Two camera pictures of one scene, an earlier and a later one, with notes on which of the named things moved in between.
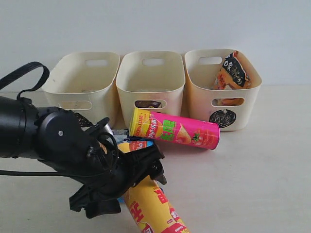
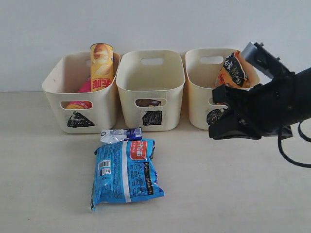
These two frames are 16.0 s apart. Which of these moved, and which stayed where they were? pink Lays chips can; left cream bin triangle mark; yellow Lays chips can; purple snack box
Moved: yellow Lays chips can; pink Lays chips can
Stayed: purple snack box; left cream bin triangle mark
